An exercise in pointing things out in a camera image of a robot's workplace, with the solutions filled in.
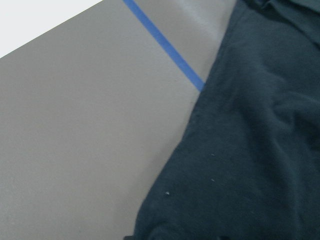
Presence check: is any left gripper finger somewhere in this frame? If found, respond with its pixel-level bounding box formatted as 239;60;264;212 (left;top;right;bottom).
123;236;133;240

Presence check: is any black t-shirt with logo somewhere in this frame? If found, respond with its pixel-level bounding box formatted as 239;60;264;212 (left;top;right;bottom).
132;0;320;240

